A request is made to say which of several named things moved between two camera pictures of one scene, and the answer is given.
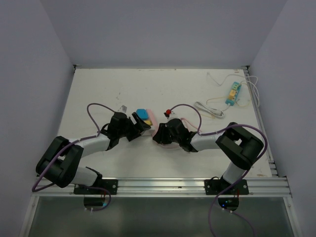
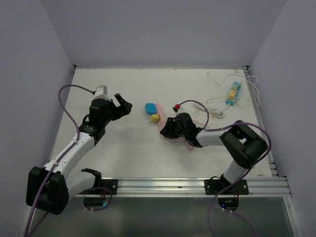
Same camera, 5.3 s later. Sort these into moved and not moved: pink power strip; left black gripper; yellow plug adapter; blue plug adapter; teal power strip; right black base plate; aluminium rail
Moved: left black gripper; pink power strip; yellow plug adapter; blue plug adapter
Not moved: aluminium rail; teal power strip; right black base plate
